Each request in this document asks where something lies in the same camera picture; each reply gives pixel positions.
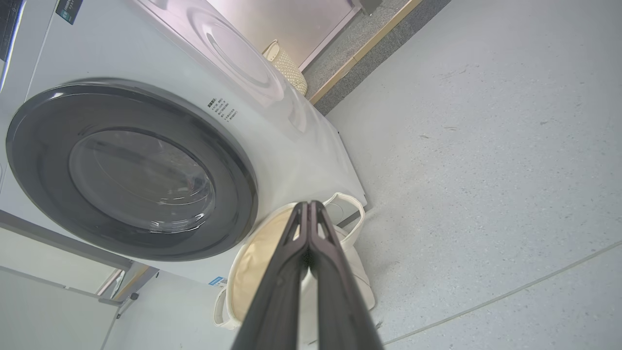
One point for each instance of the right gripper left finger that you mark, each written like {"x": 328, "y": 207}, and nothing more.
{"x": 272, "y": 301}

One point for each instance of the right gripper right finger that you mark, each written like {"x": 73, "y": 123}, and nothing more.
{"x": 340, "y": 311}

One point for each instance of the washing machine glass door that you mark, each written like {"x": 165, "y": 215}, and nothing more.
{"x": 48, "y": 170}

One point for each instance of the white front-load washing machine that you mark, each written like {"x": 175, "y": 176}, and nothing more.
{"x": 291, "y": 160}

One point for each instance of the cream canvas laundry basket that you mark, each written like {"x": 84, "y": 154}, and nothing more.
{"x": 252, "y": 272}

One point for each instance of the blue energy label sticker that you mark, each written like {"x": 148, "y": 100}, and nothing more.
{"x": 218, "y": 281}

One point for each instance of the white board with grey edge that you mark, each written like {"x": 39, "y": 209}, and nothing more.
{"x": 48, "y": 301}

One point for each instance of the woven wicker basket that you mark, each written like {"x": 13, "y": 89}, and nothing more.
{"x": 290, "y": 70}

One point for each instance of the wooden baseboard strip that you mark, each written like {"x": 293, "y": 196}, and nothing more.
{"x": 364, "y": 48}

